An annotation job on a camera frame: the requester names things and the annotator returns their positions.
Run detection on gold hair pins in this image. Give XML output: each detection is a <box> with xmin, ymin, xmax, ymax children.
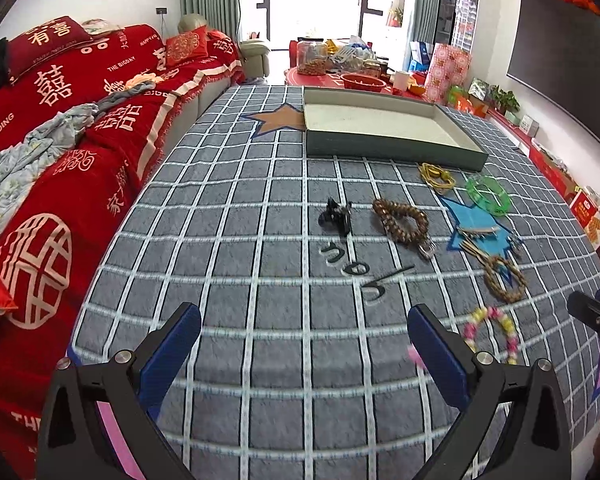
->
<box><xmin>460</xmin><ymin>240</ymin><xmax>493</xmax><ymax>260</ymax></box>

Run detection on yellow cord bracelet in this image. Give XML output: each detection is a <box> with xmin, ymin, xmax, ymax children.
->
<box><xmin>418</xmin><ymin>161</ymin><xmax>458</xmax><ymax>194</ymax></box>

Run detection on pink floral gift box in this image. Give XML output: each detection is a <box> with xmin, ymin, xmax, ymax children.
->
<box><xmin>422</xmin><ymin>44</ymin><xmax>471</xmax><ymax>104</ymax></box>

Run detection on wall mounted television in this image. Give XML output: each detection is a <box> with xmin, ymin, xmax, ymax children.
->
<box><xmin>507</xmin><ymin>0</ymin><xmax>600</xmax><ymax>144</ymax></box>

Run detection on black hair claw clip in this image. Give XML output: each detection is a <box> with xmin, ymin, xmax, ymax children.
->
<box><xmin>318</xmin><ymin>197</ymin><xmax>352</xmax><ymax>237</ymax></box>

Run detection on red covered sofa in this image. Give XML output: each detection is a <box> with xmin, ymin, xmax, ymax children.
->
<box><xmin>0</xmin><ymin>16</ymin><xmax>244</xmax><ymax>479</ymax></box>

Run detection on light blue floral blanket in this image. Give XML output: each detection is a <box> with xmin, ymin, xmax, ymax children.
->
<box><xmin>0</xmin><ymin>103</ymin><xmax>99</xmax><ymax>235</ymax></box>

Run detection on green translucent bangle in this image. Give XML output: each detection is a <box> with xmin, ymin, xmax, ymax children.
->
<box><xmin>466</xmin><ymin>176</ymin><xmax>512</xmax><ymax>217</ymax></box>

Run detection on green potted plant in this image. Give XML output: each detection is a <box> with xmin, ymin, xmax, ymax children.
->
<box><xmin>486</xmin><ymin>84</ymin><xmax>520</xmax><ymax>115</ymax></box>

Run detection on white cup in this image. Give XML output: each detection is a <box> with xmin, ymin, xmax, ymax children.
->
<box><xmin>393</xmin><ymin>70</ymin><xmax>411</xmax><ymax>92</ymax></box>

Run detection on red round table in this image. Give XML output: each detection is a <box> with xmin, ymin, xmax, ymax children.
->
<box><xmin>285</xmin><ymin>67</ymin><xmax>424</xmax><ymax>101</ymax></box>

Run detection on beige armchair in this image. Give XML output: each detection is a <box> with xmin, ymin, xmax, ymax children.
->
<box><xmin>178</xmin><ymin>13</ymin><xmax>271</xmax><ymax>80</ymax></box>

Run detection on red plastic colander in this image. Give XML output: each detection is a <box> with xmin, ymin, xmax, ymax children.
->
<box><xmin>340</xmin><ymin>73</ymin><xmax>386</xmax><ymax>93</ymax></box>

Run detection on silver alligator hair clip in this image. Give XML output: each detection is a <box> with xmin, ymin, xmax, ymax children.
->
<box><xmin>457</xmin><ymin>226</ymin><xmax>500</xmax><ymax>238</ymax></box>

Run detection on purple heart pendant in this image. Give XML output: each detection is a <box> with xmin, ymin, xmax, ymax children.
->
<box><xmin>418</xmin><ymin>238</ymin><xmax>437</xmax><ymax>260</ymax></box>

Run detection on pastel bead bracelet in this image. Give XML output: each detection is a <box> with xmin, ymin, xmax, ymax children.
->
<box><xmin>462</xmin><ymin>305</ymin><xmax>522</xmax><ymax>366</ymax></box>

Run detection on grey checkered mat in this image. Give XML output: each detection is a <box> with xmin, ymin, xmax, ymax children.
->
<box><xmin>66</xmin><ymin>83</ymin><xmax>600</xmax><ymax>480</ymax></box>

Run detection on braided tan rope bracelet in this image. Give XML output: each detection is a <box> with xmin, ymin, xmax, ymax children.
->
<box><xmin>482</xmin><ymin>254</ymin><xmax>528</xmax><ymax>304</ymax></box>

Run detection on green jewelry tray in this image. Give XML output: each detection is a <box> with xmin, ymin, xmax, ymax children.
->
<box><xmin>303</xmin><ymin>87</ymin><xmax>488</xmax><ymax>171</ymax></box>

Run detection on brown coil bead bracelet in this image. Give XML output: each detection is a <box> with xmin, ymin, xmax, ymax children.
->
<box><xmin>371</xmin><ymin>197</ymin><xmax>432</xmax><ymax>246</ymax></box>

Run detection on red embroidered cushion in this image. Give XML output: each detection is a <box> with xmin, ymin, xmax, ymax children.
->
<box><xmin>166</xmin><ymin>25</ymin><xmax>208</xmax><ymax>67</ymax></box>

